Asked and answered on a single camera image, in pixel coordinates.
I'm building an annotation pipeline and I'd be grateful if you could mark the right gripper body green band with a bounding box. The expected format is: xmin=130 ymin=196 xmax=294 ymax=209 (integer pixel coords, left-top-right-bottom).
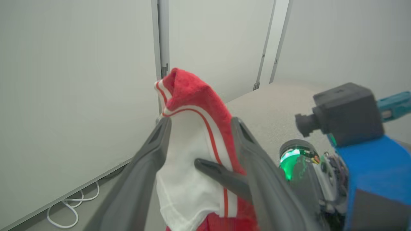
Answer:
xmin=279 ymin=139 xmax=349 ymax=231

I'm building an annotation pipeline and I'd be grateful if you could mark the dark grey wrist camera box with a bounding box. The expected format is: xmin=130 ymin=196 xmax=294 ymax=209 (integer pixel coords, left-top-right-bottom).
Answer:
xmin=295 ymin=82 xmax=385 ymax=147

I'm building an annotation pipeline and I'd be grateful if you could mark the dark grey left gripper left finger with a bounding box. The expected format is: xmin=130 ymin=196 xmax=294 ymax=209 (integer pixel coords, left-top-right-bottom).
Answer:
xmin=84 ymin=116 xmax=172 ymax=231

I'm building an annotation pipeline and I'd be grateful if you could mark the red and white garment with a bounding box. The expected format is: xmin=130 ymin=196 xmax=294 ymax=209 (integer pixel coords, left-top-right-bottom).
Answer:
xmin=154 ymin=67 xmax=260 ymax=231

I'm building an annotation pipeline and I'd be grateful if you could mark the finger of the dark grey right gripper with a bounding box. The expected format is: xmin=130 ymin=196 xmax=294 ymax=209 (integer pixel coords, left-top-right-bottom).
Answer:
xmin=194 ymin=158 xmax=253 ymax=203

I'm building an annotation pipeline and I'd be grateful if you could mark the teal plug connector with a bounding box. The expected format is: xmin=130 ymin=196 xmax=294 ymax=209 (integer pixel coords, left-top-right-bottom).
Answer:
xmin=376 ymin=91 xmax=411 ymax=123

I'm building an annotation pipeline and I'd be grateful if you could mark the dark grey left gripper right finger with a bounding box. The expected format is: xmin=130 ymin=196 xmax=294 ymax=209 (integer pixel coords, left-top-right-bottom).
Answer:
xmin=231 ymin=117 xmax=321 ymax=231

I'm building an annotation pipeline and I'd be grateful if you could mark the grey fabric sofa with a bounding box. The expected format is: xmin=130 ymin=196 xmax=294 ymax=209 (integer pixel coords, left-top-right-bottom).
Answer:
xmin=225 ymin=81 xmax=411 ymax=161

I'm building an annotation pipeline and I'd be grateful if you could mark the blue camera mount bracket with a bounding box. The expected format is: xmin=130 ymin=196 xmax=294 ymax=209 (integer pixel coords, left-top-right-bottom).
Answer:
xmin=328 ymin=134 xmax=411 ymax=231

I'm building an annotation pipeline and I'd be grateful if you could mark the thin grey door frame strip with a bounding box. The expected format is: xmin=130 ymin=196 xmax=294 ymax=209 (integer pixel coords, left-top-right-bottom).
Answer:
xmin=269 ymin=0 xmax=293 ymax=84
xmin=253 ymin=0 xmax=277 ymax=91

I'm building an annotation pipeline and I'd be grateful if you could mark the white looped floor cable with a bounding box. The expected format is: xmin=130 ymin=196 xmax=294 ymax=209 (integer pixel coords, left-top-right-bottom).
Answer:
xmin=47 ymin=181 xmax=100 ymax=229

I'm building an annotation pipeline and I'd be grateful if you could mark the grey partition wall post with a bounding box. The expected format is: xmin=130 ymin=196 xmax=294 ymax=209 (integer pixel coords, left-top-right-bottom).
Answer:
xmin=151 ymin=0 xmax=170 ymax=113

